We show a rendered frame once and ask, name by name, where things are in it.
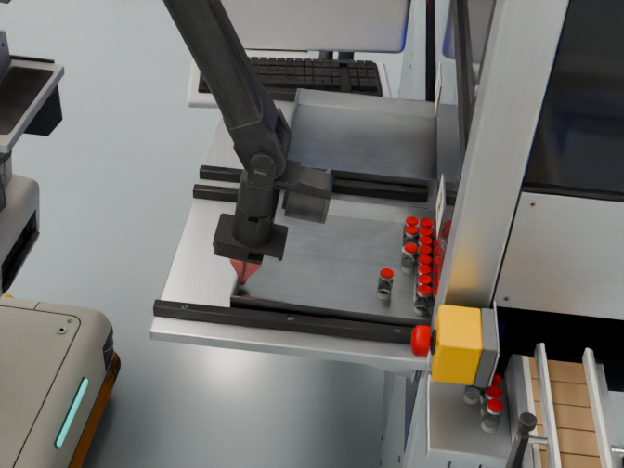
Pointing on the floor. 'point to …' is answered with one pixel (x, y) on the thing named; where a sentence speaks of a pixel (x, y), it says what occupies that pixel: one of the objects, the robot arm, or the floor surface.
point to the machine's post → (492, 169)
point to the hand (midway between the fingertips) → (243, 278)
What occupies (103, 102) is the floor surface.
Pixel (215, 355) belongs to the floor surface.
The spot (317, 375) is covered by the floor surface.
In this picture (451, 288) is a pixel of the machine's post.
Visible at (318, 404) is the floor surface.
